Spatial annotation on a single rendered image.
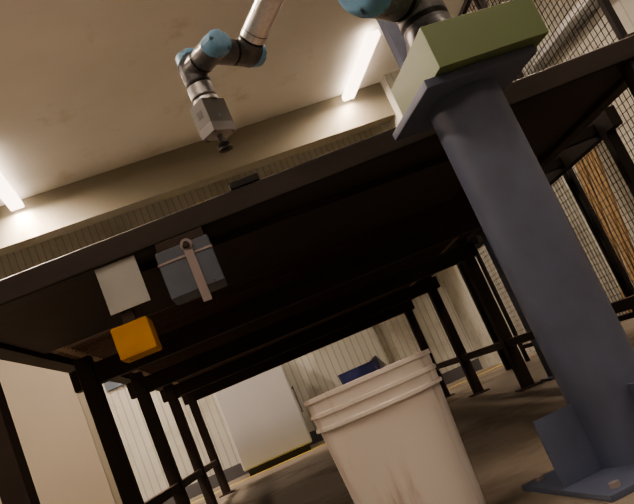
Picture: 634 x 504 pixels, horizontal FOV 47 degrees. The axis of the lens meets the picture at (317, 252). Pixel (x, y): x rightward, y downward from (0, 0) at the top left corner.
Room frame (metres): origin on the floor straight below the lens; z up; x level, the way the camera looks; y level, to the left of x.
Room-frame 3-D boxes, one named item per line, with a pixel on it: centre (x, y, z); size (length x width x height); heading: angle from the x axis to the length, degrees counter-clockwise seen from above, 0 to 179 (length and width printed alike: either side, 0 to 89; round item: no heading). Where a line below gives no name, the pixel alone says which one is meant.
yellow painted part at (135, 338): (1.71, 0.48, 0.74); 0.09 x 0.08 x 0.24; 97
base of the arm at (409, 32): (1.59, -0.44, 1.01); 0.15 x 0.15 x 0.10
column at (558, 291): (1.59, -0.44, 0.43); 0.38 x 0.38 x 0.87; 14
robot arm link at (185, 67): (1.95, 0.12, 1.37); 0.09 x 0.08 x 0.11; 46
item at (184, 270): (1.74, 0.30, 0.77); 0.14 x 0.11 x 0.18; 97
